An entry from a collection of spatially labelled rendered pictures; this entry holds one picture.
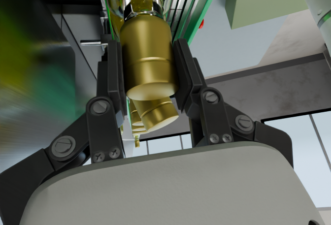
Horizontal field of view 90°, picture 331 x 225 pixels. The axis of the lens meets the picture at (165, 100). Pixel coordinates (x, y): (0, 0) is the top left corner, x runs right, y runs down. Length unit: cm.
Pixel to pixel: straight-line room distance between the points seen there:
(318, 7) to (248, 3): 18
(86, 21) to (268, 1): 49
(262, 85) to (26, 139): 342
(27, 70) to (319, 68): 388
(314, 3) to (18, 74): 51
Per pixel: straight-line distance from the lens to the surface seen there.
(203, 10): 35
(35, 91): 24
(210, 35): 81
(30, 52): 24
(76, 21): 48
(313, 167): 355
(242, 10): 60
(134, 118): 21
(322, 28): 48
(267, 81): 353
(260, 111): 336
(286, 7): 68
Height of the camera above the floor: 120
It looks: 16 degrees down
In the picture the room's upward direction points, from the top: 172 degrees clockwise
